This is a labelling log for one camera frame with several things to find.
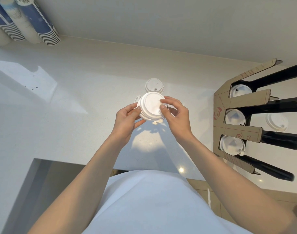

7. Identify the person's right forearm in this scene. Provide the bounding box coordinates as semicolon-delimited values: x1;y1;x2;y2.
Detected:
179;135;297;234

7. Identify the stack of blue paper cups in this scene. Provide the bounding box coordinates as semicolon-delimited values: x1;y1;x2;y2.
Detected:
0;1;26;42
14;0;61;46

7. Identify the stack of white lids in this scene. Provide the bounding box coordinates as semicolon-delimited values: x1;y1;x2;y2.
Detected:
137;92;169;125

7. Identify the brown cardboard lid rack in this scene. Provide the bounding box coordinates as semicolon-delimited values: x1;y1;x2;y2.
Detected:
213;58;283;175

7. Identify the person's white garment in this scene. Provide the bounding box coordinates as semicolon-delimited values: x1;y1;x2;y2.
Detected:
82;170;254;234

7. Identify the black rack bar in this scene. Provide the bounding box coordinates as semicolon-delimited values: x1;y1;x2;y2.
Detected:
234;154;295;182
231;64;297;92
225;96;297;126
220;130;297;151

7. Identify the person's right hand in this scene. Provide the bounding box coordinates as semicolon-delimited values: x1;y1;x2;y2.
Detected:
159;96;196;145

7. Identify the person's left forearm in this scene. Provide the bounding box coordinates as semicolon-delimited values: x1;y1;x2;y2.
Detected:
28;134;130;234

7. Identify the stack of pale printed cups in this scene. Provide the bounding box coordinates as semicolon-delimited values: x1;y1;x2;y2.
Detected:
0;0;42;44

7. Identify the person's left hand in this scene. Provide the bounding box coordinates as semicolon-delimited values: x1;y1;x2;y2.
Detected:
111;103;147;147

